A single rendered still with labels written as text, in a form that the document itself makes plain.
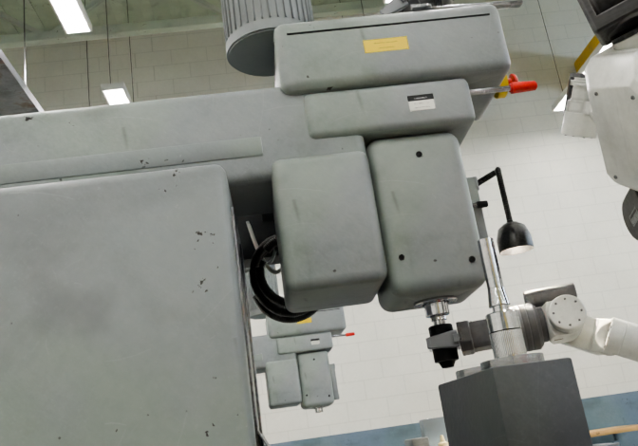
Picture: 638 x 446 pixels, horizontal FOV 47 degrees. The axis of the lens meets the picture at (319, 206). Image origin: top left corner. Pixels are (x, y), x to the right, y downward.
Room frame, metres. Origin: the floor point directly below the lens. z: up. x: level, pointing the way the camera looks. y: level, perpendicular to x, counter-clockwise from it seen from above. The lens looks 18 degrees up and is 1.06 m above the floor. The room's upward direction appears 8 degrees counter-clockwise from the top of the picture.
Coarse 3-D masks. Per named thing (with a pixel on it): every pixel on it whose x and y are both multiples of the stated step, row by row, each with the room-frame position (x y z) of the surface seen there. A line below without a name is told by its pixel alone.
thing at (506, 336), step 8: (496, 320) 1.06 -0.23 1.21; (504, 320) 1.06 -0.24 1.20; (512, 320) 1.06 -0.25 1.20; (488, 328) 1.08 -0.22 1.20; (496, 328) 1.07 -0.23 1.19; (504, 328) 1.06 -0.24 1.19; (512, 328) 1.06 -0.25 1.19; (520, 328) 1.07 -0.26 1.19; (496, 336) 1.07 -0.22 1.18; (504, 336) 1.06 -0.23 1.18; (512, 336) 1.06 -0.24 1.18; (520, 336) 1.07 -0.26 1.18; (496, 344) 1.07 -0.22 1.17; (504, 344) 1.06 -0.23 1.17; (512, 344) 1.06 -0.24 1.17; (520, 344) 1.06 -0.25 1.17; (496, 352) 1.07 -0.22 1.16; (504, 352) 1.06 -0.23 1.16; (512, 352) 1.06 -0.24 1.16; (520, 352) 1.06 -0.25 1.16
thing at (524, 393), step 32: (448, 384) 1.17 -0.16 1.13; (480, 384) 1.06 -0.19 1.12; (512, 384) 1.02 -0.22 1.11; (544, 384) 1.03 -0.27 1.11; (576, 384) 1.04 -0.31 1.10; (448, 416) 1.20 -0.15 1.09; (480, 416) 1.08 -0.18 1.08; (512, 416) 1.01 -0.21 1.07; (544, 416) 1.02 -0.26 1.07; (576, 416) 1.04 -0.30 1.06
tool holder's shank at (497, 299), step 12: (480, 240) 1.07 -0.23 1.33; (492, 240) 1.07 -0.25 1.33; (480, 252) 1.08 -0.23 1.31; (492, 252) 1.07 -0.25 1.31; (492, 264) 1.07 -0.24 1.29; (492, 276) 1.07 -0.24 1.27; (492, 288) 1.07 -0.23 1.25; (504, 288) 1.08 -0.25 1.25; (492, 300) 1.07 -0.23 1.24; (504, 300) 1.07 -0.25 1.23
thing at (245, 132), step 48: (192, 96) 1.29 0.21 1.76; (240, 96) 1.30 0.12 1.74; (288, 96) 1.30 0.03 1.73; (0, 144) 1.26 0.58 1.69; (48, 144) 1.26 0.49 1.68; (96, 144) 1.27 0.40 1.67; (144, 144) 1.28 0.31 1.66; (192, 144) 1.28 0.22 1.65; (240, 144) 1.29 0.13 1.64; (288, 144) 1.30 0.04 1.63; (336, 144) 1.31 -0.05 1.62; (240, 192) 1.34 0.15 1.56
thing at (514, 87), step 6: (510, 84) 1.35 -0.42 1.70; (516, 84) 1.34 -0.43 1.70; (522, 84) 1.34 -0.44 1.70; (528, 84) 1.35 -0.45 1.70; (534, 84) 1.35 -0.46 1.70; (474, 90) 1.34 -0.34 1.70; (480, 90) 1.34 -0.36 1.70; (486, 90) 1.34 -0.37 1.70; (492, 90) 1.35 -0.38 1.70; (498, 90) 1.35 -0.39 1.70; (504, 90) 1.35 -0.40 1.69; (510, 90) 1.35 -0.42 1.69; (516, 90) 1.35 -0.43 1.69; (522, 90) 1.35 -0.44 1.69; (528, 90) 1.36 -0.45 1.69
